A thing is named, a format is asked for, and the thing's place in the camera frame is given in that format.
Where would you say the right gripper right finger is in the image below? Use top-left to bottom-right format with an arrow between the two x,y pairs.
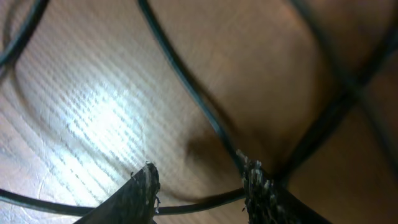
236,150 -> 329,224

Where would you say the black USB cable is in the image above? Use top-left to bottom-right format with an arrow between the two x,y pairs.
0,0 -> 290,217

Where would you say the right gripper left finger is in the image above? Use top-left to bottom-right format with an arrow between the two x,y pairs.
75,163 -> 160,224

